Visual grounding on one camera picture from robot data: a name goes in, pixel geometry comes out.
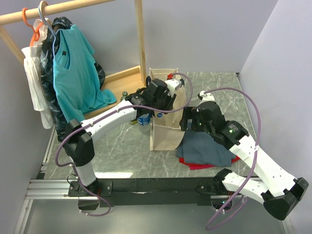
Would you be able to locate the cream canvas tote bag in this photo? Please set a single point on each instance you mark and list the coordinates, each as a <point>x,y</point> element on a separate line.
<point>168,137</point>

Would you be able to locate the turquoise hanging shirt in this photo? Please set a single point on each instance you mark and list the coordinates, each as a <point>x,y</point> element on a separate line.
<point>75,77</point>

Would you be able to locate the orange clothes hanger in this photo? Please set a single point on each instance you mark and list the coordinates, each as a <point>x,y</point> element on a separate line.
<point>36,33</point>

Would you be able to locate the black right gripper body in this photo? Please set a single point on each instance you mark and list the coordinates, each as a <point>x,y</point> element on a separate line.
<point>203,126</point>

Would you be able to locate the green Perrier glass bottle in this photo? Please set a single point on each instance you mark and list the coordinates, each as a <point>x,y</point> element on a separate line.
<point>133,121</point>

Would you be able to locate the Pocari Sweat bottle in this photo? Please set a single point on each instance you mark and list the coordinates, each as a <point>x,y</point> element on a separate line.
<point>160,119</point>
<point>144,123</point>

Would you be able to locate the wooden clothes rack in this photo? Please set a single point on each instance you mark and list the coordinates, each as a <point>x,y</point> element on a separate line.
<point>64,79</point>

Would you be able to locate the light blue clothes hanger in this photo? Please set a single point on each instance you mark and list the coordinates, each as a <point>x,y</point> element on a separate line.
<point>41,7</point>

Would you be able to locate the red folded cloth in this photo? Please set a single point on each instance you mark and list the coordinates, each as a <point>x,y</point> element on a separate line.
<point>193,166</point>

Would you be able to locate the grey folded cloth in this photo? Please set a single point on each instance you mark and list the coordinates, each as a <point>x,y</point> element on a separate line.
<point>200,148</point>

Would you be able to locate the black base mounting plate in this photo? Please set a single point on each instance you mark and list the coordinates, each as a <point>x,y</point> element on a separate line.
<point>160,191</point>

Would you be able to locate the aluminium frame rail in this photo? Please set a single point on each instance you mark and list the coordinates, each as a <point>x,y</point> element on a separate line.
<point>38,216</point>

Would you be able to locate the white hanging garment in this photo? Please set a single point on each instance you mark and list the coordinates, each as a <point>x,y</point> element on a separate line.
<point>31,64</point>

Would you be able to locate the clear Chang soda bottle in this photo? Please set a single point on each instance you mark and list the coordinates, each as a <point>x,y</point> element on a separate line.
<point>124,96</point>

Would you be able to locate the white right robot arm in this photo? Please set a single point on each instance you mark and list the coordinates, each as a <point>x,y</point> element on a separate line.
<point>278,190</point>

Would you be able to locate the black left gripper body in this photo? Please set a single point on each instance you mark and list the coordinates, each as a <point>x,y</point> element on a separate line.
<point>165,102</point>

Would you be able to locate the dark floral hanging garment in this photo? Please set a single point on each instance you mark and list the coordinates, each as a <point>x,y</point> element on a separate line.
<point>46,67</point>

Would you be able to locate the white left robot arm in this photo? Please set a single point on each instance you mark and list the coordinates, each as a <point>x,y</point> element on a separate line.
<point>81,136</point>

